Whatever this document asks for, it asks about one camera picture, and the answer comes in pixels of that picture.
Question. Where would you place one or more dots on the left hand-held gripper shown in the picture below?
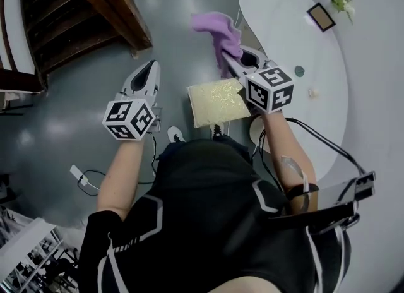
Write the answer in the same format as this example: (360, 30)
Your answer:
(126, 118)

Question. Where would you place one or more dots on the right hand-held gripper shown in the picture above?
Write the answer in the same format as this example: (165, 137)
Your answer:
(271, 89)

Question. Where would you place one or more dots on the purple cloth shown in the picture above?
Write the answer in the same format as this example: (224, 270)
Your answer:
(221, 33)

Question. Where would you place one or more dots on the cream cushioned stool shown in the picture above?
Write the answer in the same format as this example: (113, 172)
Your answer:
(214, 102)

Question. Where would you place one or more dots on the person's left forearm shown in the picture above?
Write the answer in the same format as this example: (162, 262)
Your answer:
(123, 175)

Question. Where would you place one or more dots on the person's right forearm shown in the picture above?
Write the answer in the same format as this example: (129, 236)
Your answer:
(284, 140)

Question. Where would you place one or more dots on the white curved desk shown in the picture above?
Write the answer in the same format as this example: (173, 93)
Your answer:
(284, 33)

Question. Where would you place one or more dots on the small round dark dish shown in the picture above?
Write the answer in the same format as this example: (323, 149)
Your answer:
(299, 71)

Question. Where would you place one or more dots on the person's left white shoe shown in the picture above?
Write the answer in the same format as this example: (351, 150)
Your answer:
(176, 134)

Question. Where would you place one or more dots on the person's white shoe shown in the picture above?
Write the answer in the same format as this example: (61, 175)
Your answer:
(176, 134)
(217, 131)

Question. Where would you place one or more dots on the small white round object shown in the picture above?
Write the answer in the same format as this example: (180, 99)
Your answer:
(313, 93)

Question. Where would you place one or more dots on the person's right white shoe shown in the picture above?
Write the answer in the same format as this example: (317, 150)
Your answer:
(217, 131)

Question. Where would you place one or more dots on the brown wooden staircase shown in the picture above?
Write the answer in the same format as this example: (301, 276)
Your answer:
(79, 17)

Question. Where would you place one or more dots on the white bandage patch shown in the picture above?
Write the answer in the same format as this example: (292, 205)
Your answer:
(290, 165)

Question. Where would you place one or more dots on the white power adapter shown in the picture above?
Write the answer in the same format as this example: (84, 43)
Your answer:
(79, 175)

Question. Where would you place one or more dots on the black metal stand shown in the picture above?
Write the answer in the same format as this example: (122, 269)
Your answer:
(12, 105)

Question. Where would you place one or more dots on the person's black clothing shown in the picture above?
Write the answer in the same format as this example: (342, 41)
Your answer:
(202, 222)

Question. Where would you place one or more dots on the white framed mirror panel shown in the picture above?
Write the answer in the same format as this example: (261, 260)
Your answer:
(28, 250)

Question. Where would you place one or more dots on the small picture frame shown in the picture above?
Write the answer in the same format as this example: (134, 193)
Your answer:
(321, 17)

